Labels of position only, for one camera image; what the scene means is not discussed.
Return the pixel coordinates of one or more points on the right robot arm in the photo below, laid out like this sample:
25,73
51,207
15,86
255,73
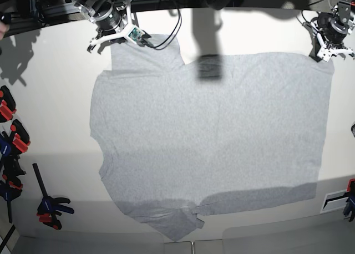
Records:
88,8

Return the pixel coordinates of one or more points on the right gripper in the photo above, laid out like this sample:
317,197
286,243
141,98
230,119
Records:
113,23

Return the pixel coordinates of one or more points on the grey T-shirt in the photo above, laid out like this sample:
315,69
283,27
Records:
220,135

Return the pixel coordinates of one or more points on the blue bar clamp on table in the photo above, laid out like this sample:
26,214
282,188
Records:
50,207

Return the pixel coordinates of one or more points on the orange black clamp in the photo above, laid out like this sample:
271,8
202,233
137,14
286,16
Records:
8,105
18,141

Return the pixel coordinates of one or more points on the person's hand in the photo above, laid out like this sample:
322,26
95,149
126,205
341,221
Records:
3,29

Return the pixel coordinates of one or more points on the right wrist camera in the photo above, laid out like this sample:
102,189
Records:
139,37

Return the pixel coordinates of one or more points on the blue clamp at right edge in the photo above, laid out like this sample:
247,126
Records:
349,208

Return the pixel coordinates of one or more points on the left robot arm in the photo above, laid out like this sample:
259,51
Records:
344,9

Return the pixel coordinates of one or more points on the upper orange black clamp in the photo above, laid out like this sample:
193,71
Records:
8,105

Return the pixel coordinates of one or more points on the lower orange black clamp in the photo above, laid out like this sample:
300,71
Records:
18,141

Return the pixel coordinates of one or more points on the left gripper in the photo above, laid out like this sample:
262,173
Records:
328,35

